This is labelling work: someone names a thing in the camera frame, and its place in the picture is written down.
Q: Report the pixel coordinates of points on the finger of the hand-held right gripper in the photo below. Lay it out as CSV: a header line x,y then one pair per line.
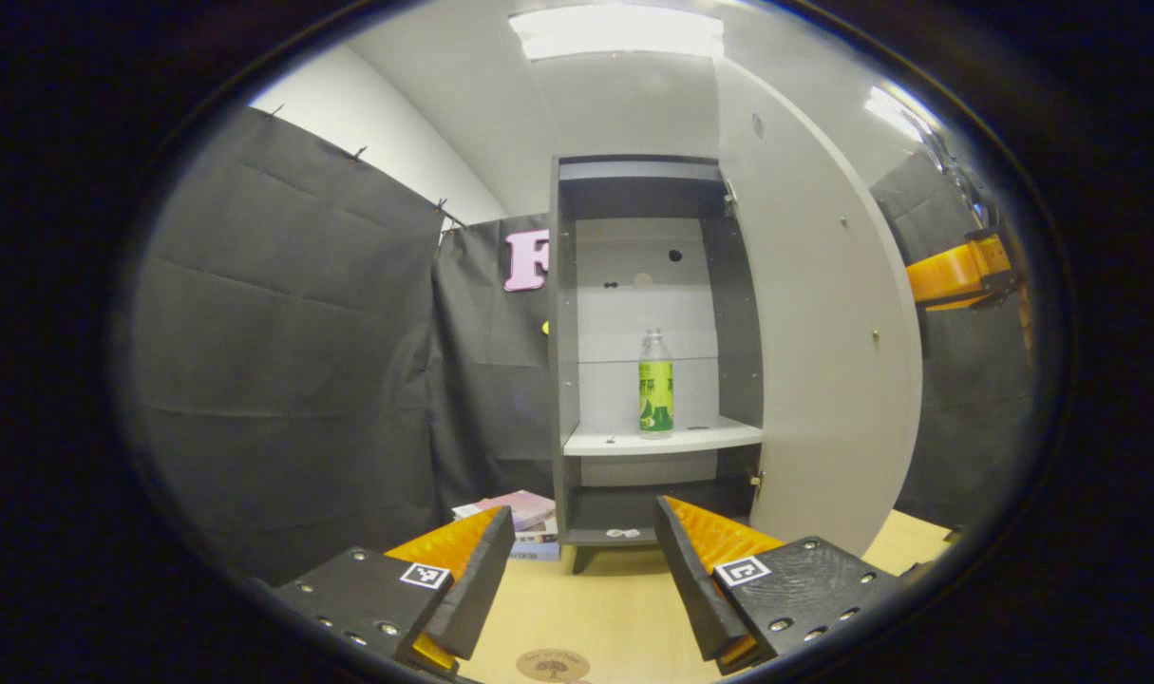
x,y
947,275

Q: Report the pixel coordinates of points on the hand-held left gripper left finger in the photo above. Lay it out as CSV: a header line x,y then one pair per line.
x,y
477,589

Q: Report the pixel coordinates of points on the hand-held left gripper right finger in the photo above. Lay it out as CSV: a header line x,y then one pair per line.
x,y
695,589

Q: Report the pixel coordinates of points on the round brown coaster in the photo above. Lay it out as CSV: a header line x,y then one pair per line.
x,y
553,663

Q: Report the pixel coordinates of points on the grey cabinet door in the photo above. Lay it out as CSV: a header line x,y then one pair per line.
x,y
823,332

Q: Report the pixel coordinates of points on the green label bottle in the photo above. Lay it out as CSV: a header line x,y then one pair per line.
x,y
655,399

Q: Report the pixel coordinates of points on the white cabinet shelf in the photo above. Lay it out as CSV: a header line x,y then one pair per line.
x,y
614,440

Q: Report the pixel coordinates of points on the dark grey cabinet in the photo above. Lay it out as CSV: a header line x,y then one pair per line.
x,y
562,332

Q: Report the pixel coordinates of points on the small stack of books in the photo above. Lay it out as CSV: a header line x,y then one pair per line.
x,y
520,508

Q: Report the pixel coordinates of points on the small ceiling light panel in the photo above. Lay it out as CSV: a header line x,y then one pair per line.
x,y
899,112

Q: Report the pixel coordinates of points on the black backdrop cloth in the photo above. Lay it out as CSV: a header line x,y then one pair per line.
x,y
282,332

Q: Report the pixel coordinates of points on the large ceiling light panel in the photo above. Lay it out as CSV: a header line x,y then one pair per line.
x,y
619,31

